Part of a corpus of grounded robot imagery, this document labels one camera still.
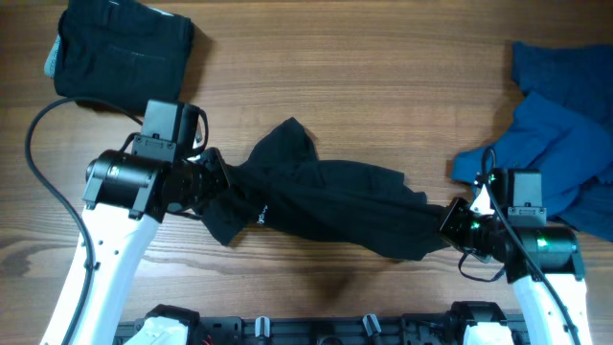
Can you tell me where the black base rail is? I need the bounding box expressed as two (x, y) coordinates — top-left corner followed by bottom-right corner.
(197, 311), (465, 345)

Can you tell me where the blue polo shirt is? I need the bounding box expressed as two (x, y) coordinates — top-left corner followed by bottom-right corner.
(449, 90), (613, 242)

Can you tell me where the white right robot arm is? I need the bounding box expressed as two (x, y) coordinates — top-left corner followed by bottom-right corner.
(435, 197), (592, 344)

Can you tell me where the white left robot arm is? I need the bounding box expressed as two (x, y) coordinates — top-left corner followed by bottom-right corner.
(42, 148), (229, 344)

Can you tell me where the black t-shirt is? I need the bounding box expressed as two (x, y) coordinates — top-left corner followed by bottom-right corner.
(201, 118), (446, 261)

